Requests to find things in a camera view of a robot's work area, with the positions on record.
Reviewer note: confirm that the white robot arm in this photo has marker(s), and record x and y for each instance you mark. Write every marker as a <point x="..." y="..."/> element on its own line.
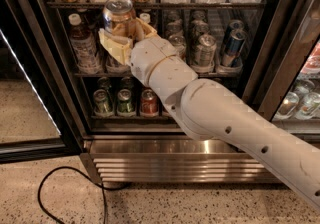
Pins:
<point x="205" y="109"/>

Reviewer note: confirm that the right tea bottle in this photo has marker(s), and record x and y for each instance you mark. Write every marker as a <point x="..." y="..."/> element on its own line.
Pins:
<point x="145" y="17"/>

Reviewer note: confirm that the front silver can right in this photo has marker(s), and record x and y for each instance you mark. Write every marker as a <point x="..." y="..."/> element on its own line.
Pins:
<point x="202" y="54"/>

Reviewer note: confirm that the stainless steel fridge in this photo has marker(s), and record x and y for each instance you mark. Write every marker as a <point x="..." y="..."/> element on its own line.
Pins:
<point x="149" y="149"/>

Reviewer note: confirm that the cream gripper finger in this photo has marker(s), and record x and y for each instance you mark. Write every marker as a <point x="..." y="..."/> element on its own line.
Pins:
<point x="144" y="30"/>
<point x="118" y="47"/>

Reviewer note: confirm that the front silver green can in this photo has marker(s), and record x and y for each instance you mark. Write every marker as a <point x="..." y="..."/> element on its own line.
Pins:
<point x="179" y="42"/>

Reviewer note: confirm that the front left red can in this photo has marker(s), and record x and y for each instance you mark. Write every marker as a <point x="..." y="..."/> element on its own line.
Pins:
<point x="148" y="103"/>

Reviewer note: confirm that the open glass fridge door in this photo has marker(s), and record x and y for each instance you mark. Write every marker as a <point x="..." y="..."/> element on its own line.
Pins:
<point x="39" y="119"/>

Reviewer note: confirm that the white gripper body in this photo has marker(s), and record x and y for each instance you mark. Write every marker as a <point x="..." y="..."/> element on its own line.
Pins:
<point x="150" y="56"/>

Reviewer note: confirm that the front left green can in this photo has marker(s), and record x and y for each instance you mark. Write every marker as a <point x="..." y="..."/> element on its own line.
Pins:
<point x="103" y="103"/>

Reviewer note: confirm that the middle tea bottle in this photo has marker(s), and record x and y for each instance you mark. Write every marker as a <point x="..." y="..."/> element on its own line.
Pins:
<point x="113" y="66"/>

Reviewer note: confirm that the tea bottle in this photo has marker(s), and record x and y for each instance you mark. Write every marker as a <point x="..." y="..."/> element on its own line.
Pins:
<point x="84" y="46"/>
<point x="113" y="66"/>
<point x="145" y="17"/>

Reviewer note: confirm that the front blue energy can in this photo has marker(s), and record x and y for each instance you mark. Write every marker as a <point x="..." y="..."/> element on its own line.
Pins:
<point x="232" y="45"/>

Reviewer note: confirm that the left tea bottle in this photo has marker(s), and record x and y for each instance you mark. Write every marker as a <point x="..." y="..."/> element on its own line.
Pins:
<point x="84" y="46"/>

